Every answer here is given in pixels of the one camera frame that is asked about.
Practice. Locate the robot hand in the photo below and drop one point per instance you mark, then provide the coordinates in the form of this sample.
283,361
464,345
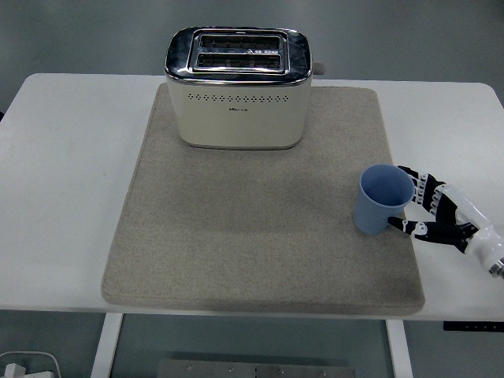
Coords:
445,232

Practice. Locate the blue ribbed cup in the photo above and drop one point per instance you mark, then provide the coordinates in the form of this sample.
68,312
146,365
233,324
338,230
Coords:
372,214

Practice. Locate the black table control panel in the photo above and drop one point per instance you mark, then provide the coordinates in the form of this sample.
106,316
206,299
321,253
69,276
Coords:
472,326

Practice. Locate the white table leg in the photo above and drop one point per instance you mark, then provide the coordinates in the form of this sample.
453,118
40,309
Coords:
399,350
105,346

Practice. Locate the beige felt mat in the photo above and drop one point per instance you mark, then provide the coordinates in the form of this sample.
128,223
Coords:
244,236

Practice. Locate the grey metal plate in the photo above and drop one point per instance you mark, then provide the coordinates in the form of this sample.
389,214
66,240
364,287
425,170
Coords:
256,370

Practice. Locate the cream and chrome toaster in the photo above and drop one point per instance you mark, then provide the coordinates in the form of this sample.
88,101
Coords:
240,118

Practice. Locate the white power adapter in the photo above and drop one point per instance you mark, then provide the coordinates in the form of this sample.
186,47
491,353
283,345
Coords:
13,371

